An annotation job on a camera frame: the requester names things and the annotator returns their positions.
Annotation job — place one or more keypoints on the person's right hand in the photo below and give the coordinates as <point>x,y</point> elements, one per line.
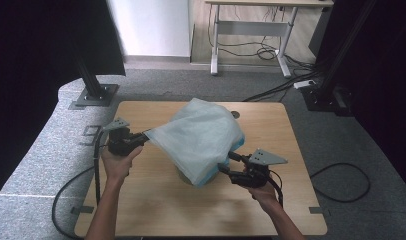
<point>264,196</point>

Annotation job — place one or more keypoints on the black curtain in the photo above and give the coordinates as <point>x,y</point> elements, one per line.
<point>384,66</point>
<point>41,60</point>

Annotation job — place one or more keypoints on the black metal stand grey base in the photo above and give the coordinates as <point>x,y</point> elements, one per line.
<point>92,86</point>

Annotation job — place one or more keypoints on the white panel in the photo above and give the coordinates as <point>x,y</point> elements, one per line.
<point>151,26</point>

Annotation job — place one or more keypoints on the green plastic bin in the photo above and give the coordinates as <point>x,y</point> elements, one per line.
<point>183,176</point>

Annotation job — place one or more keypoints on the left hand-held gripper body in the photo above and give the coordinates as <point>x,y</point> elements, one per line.
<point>121,143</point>

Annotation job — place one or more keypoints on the white power strip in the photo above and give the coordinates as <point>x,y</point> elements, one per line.
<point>304,84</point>

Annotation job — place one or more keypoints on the person's left hand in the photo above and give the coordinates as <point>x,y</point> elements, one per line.
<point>117,166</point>

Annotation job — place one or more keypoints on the white bin bag blue edge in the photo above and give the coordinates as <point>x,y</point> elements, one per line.
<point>197,136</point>

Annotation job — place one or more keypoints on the white frame desk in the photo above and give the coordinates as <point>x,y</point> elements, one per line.
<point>251,28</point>

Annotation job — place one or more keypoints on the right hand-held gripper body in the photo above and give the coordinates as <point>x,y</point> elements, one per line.
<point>256,175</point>

